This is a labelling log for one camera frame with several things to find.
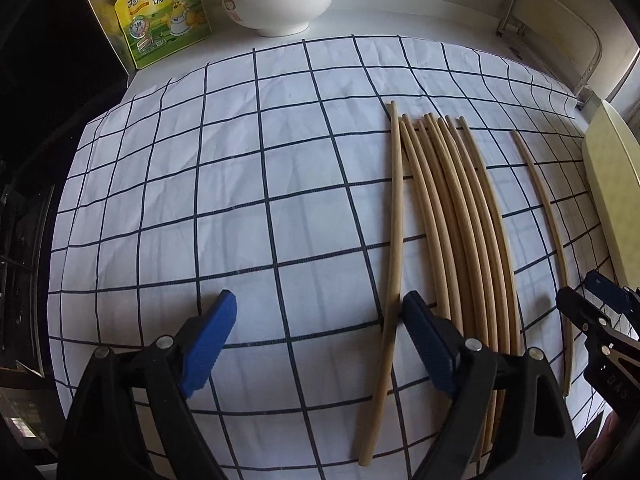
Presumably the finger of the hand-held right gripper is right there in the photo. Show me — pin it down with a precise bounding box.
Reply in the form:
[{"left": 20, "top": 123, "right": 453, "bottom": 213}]
[
  {"left": 585, "top": 270, "right": 640, "bottom": 311},
  {"left": 556, "top": 287, "right": 618, "bottom": 346}
]

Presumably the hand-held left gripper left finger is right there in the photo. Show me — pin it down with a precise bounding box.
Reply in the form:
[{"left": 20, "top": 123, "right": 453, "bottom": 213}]
[{"left": 57, "top": 289, "right": 237, "bottom": 480}]

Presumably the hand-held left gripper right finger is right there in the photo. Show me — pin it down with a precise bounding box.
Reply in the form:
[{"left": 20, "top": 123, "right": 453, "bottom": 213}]
[{"left": 401, "top": 290, "right": 584, "bottom": 480}]

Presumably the wooden chopstick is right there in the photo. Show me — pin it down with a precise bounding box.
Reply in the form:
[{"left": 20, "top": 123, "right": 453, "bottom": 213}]
[
  {"left": 511, "top": 131, "right": 574, "bottom": 397},
  {"left": 357, "top": 101, "right": 405, "bottom": 466}
]

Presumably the bundle of wooden chopsticks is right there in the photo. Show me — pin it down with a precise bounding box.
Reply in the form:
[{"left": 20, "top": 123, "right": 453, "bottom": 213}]
[{"left": 400, "top": 114, "right": 523, "bottom": 461}]

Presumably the white checked cloth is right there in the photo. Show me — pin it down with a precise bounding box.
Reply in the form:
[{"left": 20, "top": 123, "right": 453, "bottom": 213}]
[{"left": 47, "top": 35, "right": 606, "bottom": 480}]

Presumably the black stove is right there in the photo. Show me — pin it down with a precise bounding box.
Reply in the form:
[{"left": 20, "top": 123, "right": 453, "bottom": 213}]
[{"left": 0, "top": 155, "right": 58, "bottom": 396}]

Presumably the metal rack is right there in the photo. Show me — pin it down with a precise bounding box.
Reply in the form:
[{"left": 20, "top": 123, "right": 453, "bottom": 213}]
[{"left": 496, "top": 0, "right": 603, "bottom": 111}]

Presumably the plain white bowl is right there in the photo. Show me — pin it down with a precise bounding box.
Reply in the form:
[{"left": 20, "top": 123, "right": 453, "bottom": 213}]
[{"left": 219, "top": 0, "right": 337, "bottom": 37}]

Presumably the yellow green seasoning pouch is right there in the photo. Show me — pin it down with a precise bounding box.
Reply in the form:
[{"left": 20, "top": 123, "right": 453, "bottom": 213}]
[{"left": 107, "top": 0, "right": 212, "bottom": 71}]

